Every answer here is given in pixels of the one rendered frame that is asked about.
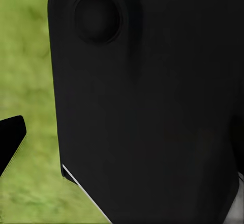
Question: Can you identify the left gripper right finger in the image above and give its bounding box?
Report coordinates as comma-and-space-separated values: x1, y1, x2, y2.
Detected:
228, 115, 244, 156

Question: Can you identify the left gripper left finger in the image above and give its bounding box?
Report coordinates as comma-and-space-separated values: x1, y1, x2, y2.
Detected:
0, 115, 26, 176

